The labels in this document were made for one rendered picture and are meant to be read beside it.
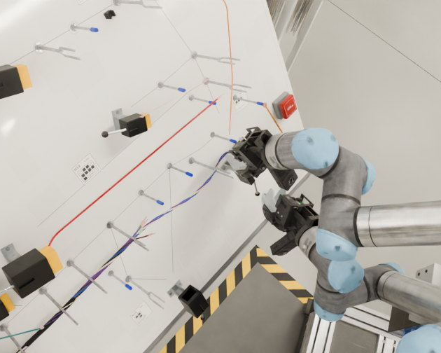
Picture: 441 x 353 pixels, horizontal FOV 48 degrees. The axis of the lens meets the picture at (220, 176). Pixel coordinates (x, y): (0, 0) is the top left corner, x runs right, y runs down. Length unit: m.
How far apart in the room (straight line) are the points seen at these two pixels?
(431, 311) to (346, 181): 0.29
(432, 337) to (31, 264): 0.67
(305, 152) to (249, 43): 0.45
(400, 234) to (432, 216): 0.06
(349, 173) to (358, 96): 1.99
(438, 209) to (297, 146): 0.26
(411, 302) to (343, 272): 0.14
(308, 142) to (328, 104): 1.94
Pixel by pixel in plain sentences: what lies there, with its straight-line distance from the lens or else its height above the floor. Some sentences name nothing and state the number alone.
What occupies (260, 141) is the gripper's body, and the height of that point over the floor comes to 1.35.
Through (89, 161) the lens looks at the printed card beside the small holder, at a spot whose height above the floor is 1.29.
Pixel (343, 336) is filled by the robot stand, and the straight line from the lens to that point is 2.20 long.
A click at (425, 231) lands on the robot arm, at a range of 0.87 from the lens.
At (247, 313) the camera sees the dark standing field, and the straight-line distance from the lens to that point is 2.30.
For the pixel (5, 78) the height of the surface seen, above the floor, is 1.54.
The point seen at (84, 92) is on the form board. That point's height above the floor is 1.38.
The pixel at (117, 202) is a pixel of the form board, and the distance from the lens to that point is 1.11.
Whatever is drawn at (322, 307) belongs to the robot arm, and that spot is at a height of 1.13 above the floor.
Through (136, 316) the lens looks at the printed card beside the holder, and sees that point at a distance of 1.28.
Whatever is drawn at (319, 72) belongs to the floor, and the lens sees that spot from 2.95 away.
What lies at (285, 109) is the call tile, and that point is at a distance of 1.37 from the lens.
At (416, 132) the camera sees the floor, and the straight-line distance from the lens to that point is 2.99.
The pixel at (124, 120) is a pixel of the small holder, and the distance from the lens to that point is 0.99.
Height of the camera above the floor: 2.23
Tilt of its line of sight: 65 degrees down
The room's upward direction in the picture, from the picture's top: 22 degrees clockwise
